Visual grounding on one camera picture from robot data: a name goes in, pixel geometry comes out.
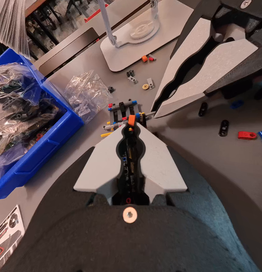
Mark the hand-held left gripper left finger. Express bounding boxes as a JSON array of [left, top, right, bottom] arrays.
[[73, 124, 130, 206]]

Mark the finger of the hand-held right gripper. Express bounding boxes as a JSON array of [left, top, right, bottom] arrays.
[[151, 0, 221, 112], [153, 39, 262, 119]]

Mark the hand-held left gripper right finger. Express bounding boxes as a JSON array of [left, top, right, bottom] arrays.
[[133, 124, 188, 205]]

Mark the black lego technic assembly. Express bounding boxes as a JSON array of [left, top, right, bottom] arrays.
[[100, 99, 149, 205]]

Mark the black lego liftarm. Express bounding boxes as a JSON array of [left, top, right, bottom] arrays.
[[198, 102, 208, 117], [218, 120, 230, 137]]

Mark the red lego connector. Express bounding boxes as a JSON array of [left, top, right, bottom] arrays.
[[238, 131, 257, 139]]

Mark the lego sticker sheet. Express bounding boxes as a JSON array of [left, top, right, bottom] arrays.
[[0, 204, 25, 270]]

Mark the lego instruction booklet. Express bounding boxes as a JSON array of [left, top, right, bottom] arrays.
[[0, 0, 31, 60]]

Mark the blue plastic bin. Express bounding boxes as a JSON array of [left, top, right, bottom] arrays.
[[0, 48, 84, 200]]

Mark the white lamp base stand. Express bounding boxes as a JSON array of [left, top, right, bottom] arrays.
[[98, 0, 194, 73]]

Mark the empty clear plastic bag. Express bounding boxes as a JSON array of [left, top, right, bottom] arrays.
[[64, 70, 113, 124]]

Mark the pile of clear parts bags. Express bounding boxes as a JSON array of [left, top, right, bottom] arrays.
[[0, 63, 66, 168]]

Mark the red bar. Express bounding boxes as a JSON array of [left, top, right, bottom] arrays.
[[84, 12, 101, 23]]

